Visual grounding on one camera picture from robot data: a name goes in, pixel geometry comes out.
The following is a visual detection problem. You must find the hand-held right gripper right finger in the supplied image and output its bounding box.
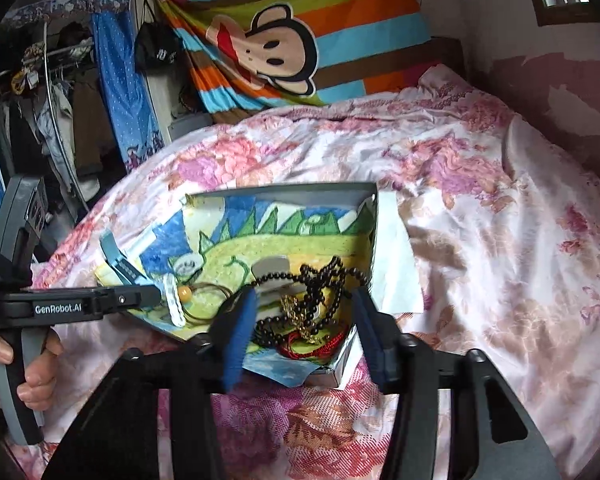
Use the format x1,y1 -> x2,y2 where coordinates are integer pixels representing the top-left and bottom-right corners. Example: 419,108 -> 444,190
350,285 -> 563,480

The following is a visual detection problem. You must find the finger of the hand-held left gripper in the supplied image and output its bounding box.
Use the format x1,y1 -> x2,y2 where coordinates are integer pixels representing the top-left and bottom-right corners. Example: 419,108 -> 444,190
97,284 -> 162,317
100,230 -> 153,288

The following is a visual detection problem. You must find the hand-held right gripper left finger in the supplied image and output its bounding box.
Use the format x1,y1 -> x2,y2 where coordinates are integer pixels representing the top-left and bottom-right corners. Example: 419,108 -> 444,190
40,287 -> 261,480

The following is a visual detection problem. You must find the white hair clip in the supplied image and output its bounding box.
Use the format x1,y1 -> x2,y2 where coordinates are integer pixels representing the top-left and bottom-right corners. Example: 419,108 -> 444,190
165,272 -> 188,328

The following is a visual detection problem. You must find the red string bracelet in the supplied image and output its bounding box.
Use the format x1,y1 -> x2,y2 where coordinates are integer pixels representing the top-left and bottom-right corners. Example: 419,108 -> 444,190
275,327 -> 351,361

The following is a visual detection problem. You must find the gold chain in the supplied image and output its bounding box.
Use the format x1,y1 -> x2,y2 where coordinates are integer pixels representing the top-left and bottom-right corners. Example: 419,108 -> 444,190
280,292 -> 331,346

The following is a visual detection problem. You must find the black bead necklace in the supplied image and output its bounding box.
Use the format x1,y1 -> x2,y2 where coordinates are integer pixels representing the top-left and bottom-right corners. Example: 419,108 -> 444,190
215,255 -> 371,356

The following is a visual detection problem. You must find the person's left hand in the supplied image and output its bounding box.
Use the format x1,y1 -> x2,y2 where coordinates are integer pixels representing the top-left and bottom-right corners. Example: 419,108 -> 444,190
0,327 -> 63,411

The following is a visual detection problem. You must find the grey white rounded object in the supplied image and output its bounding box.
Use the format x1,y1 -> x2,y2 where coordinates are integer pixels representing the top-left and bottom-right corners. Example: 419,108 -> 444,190
250,256 -> 301,321

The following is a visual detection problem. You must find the crayon dinosaur drawing paper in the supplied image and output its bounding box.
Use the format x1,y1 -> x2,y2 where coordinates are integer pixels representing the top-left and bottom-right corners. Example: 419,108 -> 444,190
94,187 -> 426,388

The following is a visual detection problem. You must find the pink floral bedsheet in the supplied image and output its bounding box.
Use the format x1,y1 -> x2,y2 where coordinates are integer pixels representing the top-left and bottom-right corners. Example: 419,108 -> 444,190
10,62 -> 600,480

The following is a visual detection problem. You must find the wardrobe with hanging clothes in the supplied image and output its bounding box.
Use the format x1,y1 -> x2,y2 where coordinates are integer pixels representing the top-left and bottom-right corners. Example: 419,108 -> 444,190
0,20 -> 106,211

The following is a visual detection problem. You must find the white cabinet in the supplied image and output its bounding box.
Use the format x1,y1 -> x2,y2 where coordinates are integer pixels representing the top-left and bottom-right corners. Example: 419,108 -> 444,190
145,0 -> 221,143

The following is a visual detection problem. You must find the black hanging bag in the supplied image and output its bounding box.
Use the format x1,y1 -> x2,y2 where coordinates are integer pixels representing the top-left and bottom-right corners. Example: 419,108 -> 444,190
132,20 -> 181,73

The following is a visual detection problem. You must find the patterned wardrobe valance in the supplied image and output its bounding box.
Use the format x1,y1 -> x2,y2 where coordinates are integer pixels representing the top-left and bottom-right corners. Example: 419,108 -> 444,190
10,0 -> 131,26

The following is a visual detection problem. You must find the wooden bed headboard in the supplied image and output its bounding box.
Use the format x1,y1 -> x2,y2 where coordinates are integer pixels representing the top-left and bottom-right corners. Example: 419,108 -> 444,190
427,35 -> 466,81

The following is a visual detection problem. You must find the striped monkey print blanket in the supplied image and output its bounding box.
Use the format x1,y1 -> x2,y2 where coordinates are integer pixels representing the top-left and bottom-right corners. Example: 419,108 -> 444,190
157,0 -> 433,116

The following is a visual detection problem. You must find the brown cord bracelet orange bead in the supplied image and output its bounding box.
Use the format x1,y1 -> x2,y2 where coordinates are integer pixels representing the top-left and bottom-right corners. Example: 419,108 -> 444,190
176,282 -> 246,325

